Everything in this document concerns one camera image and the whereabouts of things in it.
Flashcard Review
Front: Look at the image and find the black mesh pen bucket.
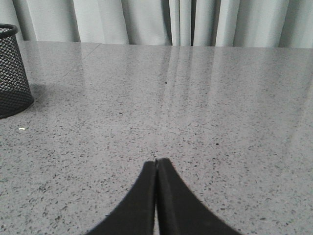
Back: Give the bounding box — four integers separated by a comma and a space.
0, 23, 34, 118

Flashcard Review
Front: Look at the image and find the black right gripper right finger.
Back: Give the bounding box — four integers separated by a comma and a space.
157, 158, 239, 235

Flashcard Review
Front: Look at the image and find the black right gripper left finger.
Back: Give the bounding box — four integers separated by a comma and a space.
88, 161, 157, 235

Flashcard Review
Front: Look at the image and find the grey curtain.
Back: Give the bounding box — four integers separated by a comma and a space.
0, 0, 313, 48

